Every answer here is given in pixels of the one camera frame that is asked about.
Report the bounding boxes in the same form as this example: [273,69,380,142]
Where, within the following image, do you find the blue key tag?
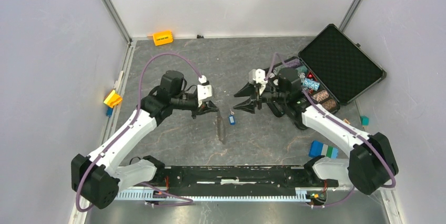
[228,110,236,126]

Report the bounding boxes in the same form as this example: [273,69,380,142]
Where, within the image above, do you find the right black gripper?
[233,82,288,115]

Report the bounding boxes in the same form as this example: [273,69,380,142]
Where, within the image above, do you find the black poker chip case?
[265,24,387,118]

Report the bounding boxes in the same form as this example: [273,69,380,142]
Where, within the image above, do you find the orange block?
[103,89,123,108]
[152,30,174,46]

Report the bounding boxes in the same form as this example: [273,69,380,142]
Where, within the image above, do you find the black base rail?
[149,165,339,196]

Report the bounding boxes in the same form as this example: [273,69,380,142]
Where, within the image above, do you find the blue green toy bricks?
[308,140,339,159]

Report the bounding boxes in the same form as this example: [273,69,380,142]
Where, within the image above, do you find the teal cube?
[360,116,369,126]

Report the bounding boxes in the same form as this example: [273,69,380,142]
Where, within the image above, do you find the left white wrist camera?
[197,75,213,107]

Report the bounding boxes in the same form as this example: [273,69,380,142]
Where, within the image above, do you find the white toothed cable rail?
[115,187,326,203]

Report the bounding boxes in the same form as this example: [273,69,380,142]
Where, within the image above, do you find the small blue block left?
[106,107,113,117]

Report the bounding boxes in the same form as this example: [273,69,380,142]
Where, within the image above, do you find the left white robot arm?
[71,70,218,212]

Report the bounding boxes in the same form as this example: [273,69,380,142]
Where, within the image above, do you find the orange block at back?
[152,30,174,46]

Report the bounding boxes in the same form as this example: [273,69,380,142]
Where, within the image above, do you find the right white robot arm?
[234,68,399,195]

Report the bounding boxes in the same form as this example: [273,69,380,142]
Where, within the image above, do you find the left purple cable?
[75,53,204,213]

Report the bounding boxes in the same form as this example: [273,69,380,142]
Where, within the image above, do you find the orange block at left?
[103,89,123,108]

